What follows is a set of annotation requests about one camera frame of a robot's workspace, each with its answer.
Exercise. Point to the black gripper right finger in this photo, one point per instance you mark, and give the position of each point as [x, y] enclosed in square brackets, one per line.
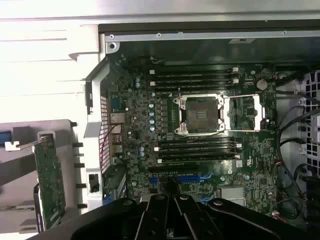
[237, 220]

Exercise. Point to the open black PC case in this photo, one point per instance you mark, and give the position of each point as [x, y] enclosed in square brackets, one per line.
[175, 50]

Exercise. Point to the black expansion slot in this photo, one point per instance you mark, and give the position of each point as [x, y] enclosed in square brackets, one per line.
[172, 168]

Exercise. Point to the perforated metal drive cage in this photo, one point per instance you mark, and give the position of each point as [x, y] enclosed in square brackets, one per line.
[313, 82]

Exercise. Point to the silver coin battery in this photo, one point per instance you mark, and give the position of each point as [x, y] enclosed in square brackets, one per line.
[261, 85]

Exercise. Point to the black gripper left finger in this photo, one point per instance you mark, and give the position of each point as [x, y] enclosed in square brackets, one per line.
[112, 217]

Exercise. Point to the grey plastic parts rack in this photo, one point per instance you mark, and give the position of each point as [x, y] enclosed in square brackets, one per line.
[67, 150]

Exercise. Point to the silver chipset heatsink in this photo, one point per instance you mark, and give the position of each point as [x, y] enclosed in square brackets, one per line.
[232, 196]

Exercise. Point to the thin metal locking lever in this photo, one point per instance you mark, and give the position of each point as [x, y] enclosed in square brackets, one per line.
[180, 105]

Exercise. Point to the CPU socket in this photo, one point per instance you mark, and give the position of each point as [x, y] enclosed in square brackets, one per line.
[200, 115]

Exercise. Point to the green motherboard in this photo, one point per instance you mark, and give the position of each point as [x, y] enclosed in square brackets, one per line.
[140, 105]

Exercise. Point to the blue expansion slot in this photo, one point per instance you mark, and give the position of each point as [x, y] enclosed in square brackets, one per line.
[187, 179]

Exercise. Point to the black RAM slot white clips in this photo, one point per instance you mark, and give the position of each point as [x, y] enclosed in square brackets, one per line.
[195, 82]
[195, 71]
[197, 159]
[197, 147]

